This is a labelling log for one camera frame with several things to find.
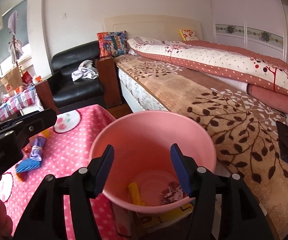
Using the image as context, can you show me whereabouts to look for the blue foam net sleeve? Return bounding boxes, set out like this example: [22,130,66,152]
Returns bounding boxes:
[15,158,42,173]

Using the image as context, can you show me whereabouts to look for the pink plastic trash bin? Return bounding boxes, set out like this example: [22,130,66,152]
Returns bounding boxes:
[89,111,216,213]

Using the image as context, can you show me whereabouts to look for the crumpled floral paper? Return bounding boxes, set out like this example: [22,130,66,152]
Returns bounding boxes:
[160,181,186,205]

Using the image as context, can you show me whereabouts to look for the purple plastic wrapper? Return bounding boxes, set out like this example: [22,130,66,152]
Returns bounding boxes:
[29,136,47,161]

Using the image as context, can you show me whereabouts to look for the plaid tablecloth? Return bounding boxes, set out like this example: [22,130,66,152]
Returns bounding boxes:
[0,86,37,123]

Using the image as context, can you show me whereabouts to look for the yellow wrapper in bin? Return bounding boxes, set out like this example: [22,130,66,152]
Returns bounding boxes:
[128,182,146,206]

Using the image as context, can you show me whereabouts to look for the pink polka dot blanket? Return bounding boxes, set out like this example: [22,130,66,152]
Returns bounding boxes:
[0,105,115,227]

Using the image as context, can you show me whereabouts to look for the brown paper shopping bag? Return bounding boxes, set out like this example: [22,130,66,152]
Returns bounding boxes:
[0,67,23,96]

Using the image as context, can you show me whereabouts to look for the red gift bag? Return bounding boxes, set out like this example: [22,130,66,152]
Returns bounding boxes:
[22,71,33,85]

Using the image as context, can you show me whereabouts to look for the brown leaf pattern bedspread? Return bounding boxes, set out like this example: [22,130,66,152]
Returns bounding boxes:
[115,54,288,239]

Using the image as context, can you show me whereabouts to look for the black leather armchair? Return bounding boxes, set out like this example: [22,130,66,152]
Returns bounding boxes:
[48,41,107,113]

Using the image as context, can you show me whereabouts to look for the white quilted mattress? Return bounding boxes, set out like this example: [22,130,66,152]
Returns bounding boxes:
[117,69,168,113]

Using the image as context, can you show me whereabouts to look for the hanging white clothes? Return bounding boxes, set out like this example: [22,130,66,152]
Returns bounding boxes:
[8,10,23,65]

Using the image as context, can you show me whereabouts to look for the black smartphone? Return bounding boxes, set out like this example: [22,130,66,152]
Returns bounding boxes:
[276,121,288,163]

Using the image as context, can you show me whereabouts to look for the white crumpled cloth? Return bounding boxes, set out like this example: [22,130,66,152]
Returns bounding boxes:
[72,60,98,82]

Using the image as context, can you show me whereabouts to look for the white red dotted quilt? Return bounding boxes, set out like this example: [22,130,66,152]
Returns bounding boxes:
[127,37,288,96]

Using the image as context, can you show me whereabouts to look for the pink folded blanket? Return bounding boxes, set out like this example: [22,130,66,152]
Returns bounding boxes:
[246,84,288,114]

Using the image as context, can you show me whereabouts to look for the colourful patterned cushion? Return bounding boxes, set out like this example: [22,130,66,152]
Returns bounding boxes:
[97,31,128,57]

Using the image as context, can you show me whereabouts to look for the yellow red small pillow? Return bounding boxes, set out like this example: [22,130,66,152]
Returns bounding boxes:
[179,29,199,41]

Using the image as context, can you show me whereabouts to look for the beige bed headboard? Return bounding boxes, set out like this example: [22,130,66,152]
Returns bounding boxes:
[103,15,203,41]

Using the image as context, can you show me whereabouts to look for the white wardrobe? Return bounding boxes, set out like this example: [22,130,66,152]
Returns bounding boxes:
[210,0,288,63]

